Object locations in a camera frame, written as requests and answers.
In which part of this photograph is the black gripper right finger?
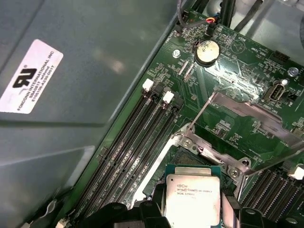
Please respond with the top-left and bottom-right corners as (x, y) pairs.
(220, 190), (304, 228)

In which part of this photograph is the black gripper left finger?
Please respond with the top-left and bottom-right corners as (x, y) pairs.
(86, 200), (166, 228)

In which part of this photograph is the silver Intel CPU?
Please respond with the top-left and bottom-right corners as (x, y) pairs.
(163, 163), (223, 228)

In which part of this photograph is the metal socket cover frame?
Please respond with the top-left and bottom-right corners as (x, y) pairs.
(185, 91), (304, 178)

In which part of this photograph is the metal internal USB port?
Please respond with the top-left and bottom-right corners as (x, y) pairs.
(262, 79), (287, 104)

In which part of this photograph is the grey open PC case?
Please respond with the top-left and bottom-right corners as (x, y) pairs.
(0, 0), (304, 228)

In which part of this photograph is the white case label sticker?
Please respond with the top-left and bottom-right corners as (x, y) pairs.
(0, 39), (64, 114)

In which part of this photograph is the green motherboard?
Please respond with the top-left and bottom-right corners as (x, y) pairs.
(56, 8), (304, 228)

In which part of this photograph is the round coin cell battery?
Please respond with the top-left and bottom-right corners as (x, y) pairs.
(194, 39), (220, 67)

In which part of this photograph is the black wire bundle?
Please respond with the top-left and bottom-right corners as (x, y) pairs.
(219, 0), (238, 27)

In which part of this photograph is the thin grey wire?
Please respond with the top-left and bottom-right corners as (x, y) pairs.
(177, 0), (214, 33)

